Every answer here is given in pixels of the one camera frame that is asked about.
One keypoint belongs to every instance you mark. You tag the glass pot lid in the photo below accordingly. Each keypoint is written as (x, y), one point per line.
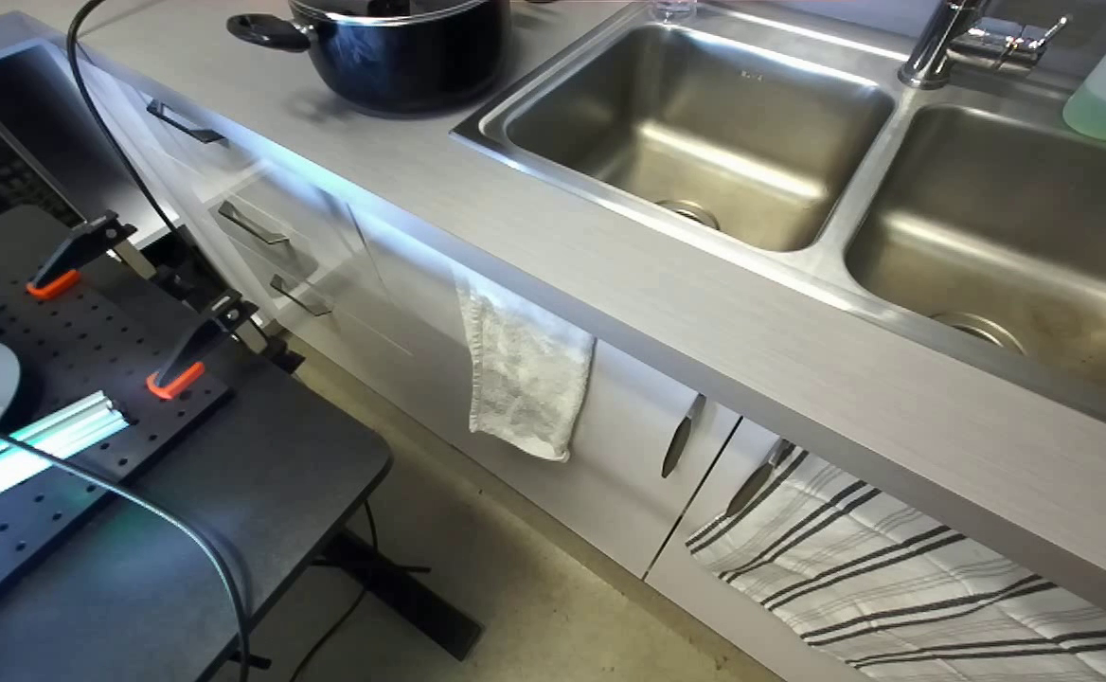
(395, 13)

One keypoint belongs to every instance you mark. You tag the black cooking pot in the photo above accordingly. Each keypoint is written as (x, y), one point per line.
(391, 68)

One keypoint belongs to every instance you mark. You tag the white hanging dish towel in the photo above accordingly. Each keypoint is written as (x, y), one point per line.
(527, 373)

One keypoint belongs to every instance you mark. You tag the stainless double sink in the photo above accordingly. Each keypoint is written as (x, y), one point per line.
(958, 219)

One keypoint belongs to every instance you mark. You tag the black clamp orange tip front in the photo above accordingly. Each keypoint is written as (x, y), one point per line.
(230, 319)

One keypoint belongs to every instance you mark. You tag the black clamp orange tip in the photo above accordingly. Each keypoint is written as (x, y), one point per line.
(78, 250)
(230, 319)

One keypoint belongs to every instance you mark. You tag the striped hanging dish towel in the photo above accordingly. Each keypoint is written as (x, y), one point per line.
(896, 593)

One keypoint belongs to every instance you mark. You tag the black perforated robot table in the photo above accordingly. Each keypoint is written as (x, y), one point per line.
(215, 527)

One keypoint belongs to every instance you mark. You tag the black clamp orange tip rear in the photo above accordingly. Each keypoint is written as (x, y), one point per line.
(78, 250)

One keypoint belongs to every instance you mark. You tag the chrome sink faucet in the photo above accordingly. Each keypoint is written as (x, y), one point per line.
(961, 32)

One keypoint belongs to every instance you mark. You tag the cabinet door handle left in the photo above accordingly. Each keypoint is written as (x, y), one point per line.
(679, 439)

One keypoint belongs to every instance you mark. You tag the cabinet door handle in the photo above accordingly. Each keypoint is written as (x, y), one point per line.
(761, 475)
(679, 439)

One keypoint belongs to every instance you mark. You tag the cabinet door handle right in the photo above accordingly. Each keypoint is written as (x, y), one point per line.
(761, 475)

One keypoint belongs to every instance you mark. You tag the drawer handle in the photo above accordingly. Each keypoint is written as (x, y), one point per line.
(234, 212)
(201, 134)
(292, 296)

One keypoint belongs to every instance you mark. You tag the top drawer handle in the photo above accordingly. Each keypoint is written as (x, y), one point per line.
(201, 134)

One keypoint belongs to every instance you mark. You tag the aluminium extrusion rail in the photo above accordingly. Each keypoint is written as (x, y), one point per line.
(69, 430)

